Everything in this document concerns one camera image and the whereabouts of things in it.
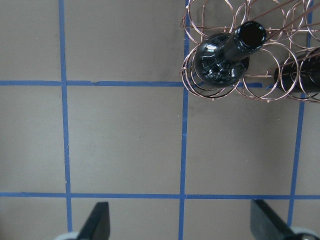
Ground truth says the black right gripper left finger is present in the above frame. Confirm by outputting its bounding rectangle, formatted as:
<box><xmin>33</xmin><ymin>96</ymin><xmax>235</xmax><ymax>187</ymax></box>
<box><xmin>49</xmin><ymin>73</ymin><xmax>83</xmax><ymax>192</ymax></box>
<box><xmin>78</xmin><ymin>202</ymin><xmax>111</xmax><ymax>240</ymax></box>

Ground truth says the dark wine bottle in basket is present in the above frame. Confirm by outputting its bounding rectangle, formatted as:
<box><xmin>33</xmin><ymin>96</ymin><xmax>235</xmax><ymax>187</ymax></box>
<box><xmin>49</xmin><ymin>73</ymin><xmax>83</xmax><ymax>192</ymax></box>
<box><xmin>193</xmin><ymin>21</ymin><xmax>267</xmax><ymax>88</ymax></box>

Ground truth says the copper wire wine basket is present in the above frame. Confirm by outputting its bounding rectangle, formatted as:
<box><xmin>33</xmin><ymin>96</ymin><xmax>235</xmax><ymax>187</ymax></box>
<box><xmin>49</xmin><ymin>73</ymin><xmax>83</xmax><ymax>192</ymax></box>
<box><xmin>180</xmin><ymin>0</ymin><xmax>320</xmax><ymax>103</ymax></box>

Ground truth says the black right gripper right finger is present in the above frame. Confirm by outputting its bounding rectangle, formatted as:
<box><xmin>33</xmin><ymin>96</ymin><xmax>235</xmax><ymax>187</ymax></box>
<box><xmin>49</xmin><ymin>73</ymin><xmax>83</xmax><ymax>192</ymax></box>
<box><xmin>250</xmin><ymin>199</ymin><xmax>296</xmax><ymax>240</ymax></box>

